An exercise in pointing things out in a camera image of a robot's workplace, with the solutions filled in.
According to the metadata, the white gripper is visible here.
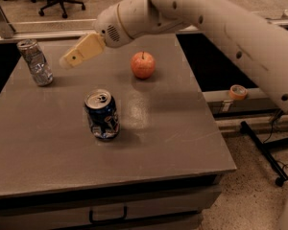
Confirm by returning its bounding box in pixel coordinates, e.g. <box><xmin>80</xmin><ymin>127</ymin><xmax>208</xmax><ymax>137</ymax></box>
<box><xmin>60</xmin><ymin>0</ymin><xmax>188</xmax><ymax>69</ymax></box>

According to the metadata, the silver redbull can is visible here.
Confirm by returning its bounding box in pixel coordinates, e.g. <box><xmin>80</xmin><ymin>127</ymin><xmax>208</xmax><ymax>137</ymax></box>
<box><xmin>17</xmin><ymin>39</ymin><xmax>53</xmax><ymax>86</ymax></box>

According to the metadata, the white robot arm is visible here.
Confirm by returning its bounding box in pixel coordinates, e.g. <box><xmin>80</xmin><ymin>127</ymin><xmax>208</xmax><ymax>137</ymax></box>
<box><xmin>60</xmin><ymin>0</ymin><xmax>288</xmax><ymax>115</ymax></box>

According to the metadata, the red apple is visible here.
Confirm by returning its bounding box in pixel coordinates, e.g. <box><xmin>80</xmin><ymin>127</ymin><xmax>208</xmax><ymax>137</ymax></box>
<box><xmin>131</xmin><ymin>51</ymin><xmax>156</xmax><ymax>80</ymax></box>

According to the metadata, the blue pepsi can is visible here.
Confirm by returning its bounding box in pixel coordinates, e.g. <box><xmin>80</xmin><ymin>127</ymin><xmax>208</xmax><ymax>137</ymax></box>
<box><xmin>84</xmin><ymin>89</ymin><xmax>120</xmax><ymax>140</ymax></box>

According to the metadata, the orange tape roll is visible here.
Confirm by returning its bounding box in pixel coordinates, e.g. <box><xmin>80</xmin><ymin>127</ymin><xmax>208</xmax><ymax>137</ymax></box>
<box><xmin>229</xmin><ymin>84</ymin><xmax>248</xmax><ymax>101</ymax></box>

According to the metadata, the black wheeled stand base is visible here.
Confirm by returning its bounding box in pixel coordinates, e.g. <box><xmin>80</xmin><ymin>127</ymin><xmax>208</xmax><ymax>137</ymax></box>
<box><xmin>240</xmin><ymin>112</ymin><xmax>288</xmax><ymax>187</ymax></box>

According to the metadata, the metal glass bracket left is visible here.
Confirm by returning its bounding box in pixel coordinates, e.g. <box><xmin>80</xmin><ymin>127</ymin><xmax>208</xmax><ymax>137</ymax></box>
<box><xmin>0</xmin><ymin>6</ymin><xmax>15</xmax><ymax>39</ymax></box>

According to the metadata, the black drawer handle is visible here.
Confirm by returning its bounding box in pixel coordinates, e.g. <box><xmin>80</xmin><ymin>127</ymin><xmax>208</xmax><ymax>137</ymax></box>
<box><xmin>88</xmin><ymin>205</ymin><xmax>128</xmax><ymax>225</ymax></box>

